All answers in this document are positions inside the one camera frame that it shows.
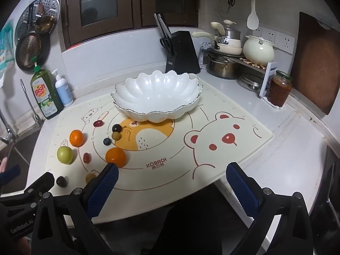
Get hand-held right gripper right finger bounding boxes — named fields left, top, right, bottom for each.
left=226, top=162, right=314, bottom=255

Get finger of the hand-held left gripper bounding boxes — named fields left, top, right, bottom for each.
left=0, top=172, right=55, bottom=217
left=0, top=165, right=21, bottom=186

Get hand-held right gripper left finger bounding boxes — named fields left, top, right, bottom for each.
left=30, top=163, right=119, bottom=255

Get orange tangerine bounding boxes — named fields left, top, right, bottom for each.
left=69, top=129, right=84, bottom=147
left=105, top=147, right=126, bottom=166

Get green plum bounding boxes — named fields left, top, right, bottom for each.
left=57, top=146, right=73, bottom=163

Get white scalloped bowl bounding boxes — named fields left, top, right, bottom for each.
left=111, top=70, right=204, bottom=123

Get bear print baking mat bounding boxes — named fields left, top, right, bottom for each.
left=44, top=80, right=274, bottom=192

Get metal faucet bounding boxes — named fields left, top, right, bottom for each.
left=0, top=108, right=18, bottom=145

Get bent metal rod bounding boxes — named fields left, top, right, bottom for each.
left=20, top=79, right=44, bottom=126

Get green dish soap bottle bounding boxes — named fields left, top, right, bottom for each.
left=30, top=58, right=64, bottom=120

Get white pump bottle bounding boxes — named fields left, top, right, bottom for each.
left=52, top=69, right=74, bottom=107

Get glass jar red sauce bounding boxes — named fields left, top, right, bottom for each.
left=266, top=70, right=293, bottom=107

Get steel pot lid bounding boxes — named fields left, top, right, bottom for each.
left=238, top=73, right=265, bottom=91

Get metal pot rack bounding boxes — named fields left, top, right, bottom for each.
left=203, top=42, right=278, bottom=97

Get large steel pot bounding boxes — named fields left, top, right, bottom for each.
left=207, top=54, right=241, bottom=79

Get dark frying pan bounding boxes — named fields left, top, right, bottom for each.
left=15, top=33, right=44, bottom=71

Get hanging teal packet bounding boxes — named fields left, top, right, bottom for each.
left=0, top=20, right=15, bottom=72

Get cream round pot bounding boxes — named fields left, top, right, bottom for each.
left=243, top=35, right=277, bottom=66

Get wooden cutting board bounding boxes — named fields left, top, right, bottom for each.
left=289, top=12, right=340, bottom=115

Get black knife block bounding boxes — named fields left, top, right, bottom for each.
left=165, top=30, right=201, bottom=74

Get brass ladle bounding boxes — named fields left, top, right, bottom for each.
left=34, top=2, right=56, bottom=35

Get black kitchen scissors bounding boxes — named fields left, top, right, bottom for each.
left=159, top=38, right=176, bottom=56

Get white rice paddle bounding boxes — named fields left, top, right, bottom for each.
left=247, top=0, right=259, bottom=30

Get metal steamer tray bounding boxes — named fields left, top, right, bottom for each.
left=14, top=0, right=60, bottom=45

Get brown framed window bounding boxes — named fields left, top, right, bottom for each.
left=57, top=0, right=200, bottom=54

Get steel saucepan cream handle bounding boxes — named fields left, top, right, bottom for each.
left=211, top=20, right=242, bottom=45

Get grey handled knife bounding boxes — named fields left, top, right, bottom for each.
left=154, top=14, right=168, bottom=39
left=158, top=13, right=173, bottom=39

